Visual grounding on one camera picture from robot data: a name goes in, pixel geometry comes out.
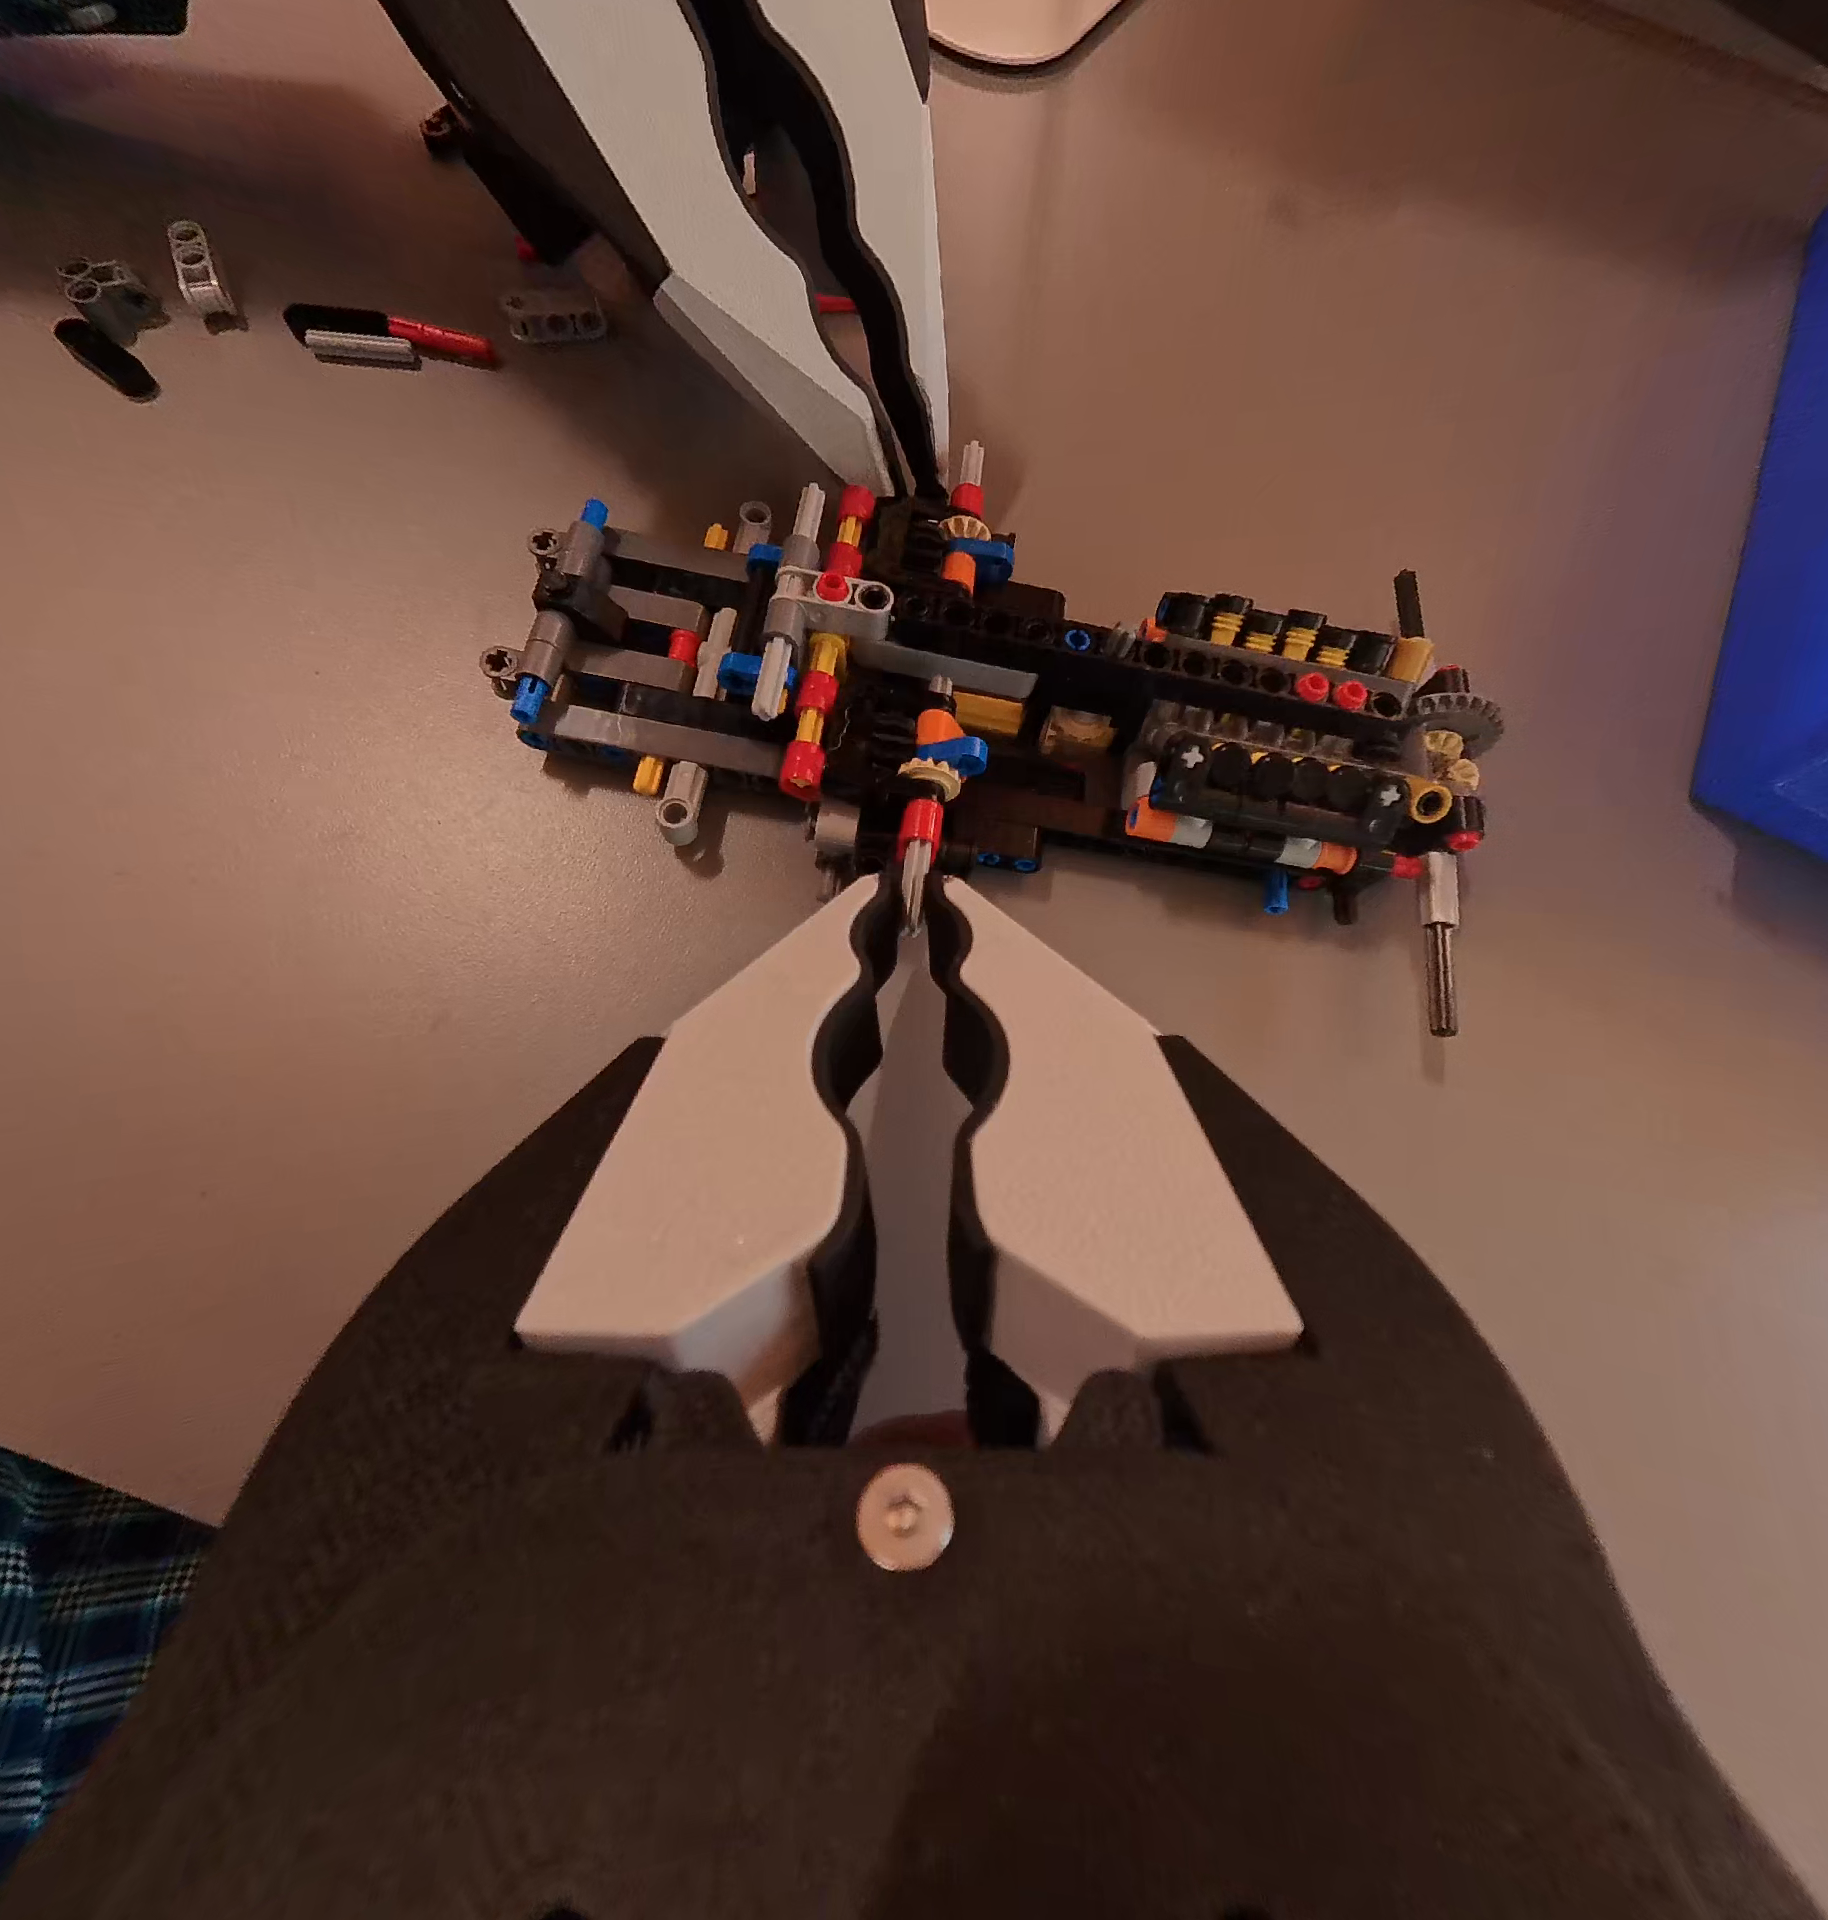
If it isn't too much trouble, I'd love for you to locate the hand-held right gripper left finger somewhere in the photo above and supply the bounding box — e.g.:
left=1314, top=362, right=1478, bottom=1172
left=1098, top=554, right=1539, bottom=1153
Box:
left=516, top=878, right=916, bottom=1445

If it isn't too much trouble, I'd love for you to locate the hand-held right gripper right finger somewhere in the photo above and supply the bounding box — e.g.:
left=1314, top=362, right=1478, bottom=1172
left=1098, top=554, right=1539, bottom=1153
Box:
left=921, top=878, right=1308, bottom=1445

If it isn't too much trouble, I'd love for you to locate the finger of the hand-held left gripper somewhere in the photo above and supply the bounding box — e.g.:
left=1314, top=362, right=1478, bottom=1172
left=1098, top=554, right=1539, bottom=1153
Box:
left=381, top=0, right=922, bottom=502
left=772, top=0, right=956, bottom=493

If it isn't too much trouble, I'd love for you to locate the multicoloured lego vehicle chassis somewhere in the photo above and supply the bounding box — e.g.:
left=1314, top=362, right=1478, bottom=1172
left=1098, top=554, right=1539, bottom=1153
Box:
left=482, top=441, right=1510, bottom=1040

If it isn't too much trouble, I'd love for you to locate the light grey lego connector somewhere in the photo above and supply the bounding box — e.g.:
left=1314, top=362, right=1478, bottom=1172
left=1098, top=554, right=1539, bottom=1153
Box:
left=166, top=220, right=243, bottom=320

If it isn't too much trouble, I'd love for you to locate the dark grey lego connector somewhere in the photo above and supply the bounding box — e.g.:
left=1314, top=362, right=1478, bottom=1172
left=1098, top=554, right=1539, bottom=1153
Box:
left=57, top=256, right=169, bottom=333

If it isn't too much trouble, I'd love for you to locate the black lego beam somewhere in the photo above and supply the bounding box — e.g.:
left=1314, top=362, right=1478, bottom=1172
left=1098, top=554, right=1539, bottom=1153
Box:
left=55, top=318, right=161, bottom=403

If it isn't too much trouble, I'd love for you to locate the white tray edge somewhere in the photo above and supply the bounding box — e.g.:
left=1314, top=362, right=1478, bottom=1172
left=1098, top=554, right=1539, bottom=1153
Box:
left=928, top=0, right=1130, bottom=67

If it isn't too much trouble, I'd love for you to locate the blue plaid clothing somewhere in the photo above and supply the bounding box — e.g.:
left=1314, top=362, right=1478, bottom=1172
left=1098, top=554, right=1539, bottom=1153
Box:
left=0, top=1429, right=222, bottom=1920

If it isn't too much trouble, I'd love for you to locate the blue box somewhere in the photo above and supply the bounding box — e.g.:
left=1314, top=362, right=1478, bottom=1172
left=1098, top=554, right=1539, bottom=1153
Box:
left=1690, top=194, right=1828, bottom=873

